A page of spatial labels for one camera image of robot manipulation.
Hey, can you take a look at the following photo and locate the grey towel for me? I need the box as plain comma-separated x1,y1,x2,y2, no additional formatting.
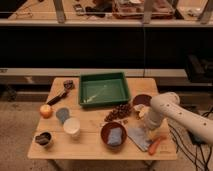
127,127,152,152

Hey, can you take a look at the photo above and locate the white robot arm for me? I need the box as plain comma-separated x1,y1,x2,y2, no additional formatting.
144,92,213,146

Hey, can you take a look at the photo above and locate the green plastic tray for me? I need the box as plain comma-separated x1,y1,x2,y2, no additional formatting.
78,72,131,108

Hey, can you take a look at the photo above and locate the bunch of dark grapes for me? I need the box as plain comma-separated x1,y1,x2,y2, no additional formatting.
104,103,132,122

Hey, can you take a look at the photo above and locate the dark red bowl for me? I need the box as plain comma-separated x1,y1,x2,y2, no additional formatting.
132,94,151,106

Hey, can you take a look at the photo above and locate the pale food piece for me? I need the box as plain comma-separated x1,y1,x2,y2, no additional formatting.
134,104,149,119

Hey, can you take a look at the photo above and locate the brown bowl with sponge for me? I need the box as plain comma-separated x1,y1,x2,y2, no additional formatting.
100,122,127,149

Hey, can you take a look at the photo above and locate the blue sponge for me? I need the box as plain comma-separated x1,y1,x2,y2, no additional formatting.
107,127,122,146

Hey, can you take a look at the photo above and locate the white cup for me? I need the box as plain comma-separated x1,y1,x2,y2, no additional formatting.
63,117,80,137

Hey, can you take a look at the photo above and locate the wooden folding table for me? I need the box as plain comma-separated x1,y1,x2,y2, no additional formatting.
28,78,177,161

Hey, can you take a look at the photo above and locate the orange apple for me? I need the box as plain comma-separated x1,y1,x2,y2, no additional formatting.
39,104,53,119

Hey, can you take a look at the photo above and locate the orange carrot toy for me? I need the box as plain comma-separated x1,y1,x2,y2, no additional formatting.
148,135,166,155

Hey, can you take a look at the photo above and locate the small dark filled cup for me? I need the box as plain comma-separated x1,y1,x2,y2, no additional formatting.
35,132,53,148

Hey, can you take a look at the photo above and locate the dark handled tool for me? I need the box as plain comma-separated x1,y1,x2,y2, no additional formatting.
47,80,74,106

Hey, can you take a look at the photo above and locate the black cable bundle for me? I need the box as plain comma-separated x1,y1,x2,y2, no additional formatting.
168,106,213,171

